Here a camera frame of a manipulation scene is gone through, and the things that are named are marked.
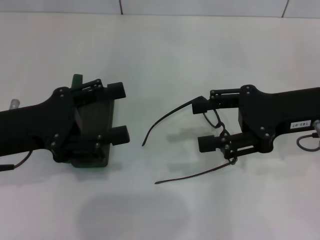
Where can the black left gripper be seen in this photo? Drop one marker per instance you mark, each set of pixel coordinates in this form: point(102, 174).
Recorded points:
point(30, 125)

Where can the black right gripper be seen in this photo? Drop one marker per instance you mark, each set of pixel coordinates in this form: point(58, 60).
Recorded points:
point(275, 110)

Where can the left gripper silver connector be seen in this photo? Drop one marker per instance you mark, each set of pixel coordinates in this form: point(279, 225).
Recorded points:
point(15, 104)

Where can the gripper silver connector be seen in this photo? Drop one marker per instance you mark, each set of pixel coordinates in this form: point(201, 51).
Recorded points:
point(317, 125)
point(15, 104)

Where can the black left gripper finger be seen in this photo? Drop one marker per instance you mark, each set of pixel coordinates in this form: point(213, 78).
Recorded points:
point(116, 90)
point(118, 135)

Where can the right gripper silver connector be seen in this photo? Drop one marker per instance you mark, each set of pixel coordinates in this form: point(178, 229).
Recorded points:
point(317, 125)

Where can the black glasses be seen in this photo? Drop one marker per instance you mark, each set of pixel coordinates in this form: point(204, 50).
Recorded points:
point(143, 149)

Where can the green glasses case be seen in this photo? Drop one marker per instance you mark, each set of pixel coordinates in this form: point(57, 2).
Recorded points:
point(77, 80)

